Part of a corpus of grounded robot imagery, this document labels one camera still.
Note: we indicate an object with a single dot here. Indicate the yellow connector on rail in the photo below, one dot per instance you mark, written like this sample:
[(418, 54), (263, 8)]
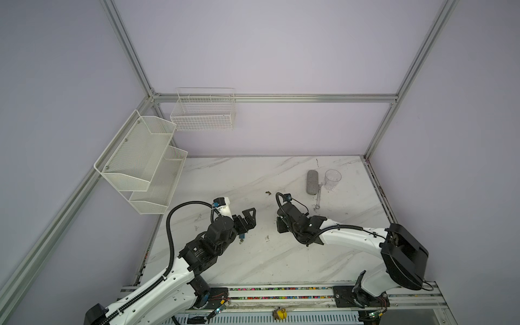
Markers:
[(280, 314)]

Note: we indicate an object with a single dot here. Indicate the aluminium frame post left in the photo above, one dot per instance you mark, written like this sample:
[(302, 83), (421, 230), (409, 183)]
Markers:
[(116, 21)]

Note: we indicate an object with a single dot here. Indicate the grey fabric oblong case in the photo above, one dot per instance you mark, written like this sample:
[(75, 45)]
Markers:
[(312, 182)]

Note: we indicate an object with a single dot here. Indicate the white wire basket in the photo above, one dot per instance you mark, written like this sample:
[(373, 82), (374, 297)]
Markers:
[(204, 109)]

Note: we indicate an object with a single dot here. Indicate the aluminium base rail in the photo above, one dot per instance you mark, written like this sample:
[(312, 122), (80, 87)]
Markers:
[(317, 304)]

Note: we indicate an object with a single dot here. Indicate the clear plastic cup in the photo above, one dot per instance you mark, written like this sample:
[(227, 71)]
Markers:
[(331, 179)]

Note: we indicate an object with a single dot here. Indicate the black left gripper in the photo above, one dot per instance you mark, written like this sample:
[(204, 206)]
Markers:
[(250, 221)]

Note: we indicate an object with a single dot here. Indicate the white mesh two-tier shelf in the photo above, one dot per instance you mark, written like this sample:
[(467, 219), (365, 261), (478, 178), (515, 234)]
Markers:
[(142, 164)]

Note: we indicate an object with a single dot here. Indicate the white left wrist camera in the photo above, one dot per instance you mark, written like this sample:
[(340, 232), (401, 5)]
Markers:
[(221, 206)]

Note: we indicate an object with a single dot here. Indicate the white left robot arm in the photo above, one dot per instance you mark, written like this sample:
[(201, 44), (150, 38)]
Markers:
[(180, 285)]

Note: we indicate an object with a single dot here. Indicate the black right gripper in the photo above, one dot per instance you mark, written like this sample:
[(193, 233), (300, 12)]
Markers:
[(279, 228)]

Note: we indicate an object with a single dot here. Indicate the aluminium frame post right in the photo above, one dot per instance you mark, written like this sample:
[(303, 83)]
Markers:
[(432, 35)]

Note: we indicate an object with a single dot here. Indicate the aluminium frame back beam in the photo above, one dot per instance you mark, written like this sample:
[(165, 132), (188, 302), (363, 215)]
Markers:
[(281, 98)]

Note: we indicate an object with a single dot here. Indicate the aluminium frame post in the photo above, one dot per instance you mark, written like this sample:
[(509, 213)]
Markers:
[(432, 35), (116, 21)]

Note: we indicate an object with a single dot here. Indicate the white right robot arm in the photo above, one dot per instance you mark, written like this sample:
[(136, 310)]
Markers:
[(403, 257)]

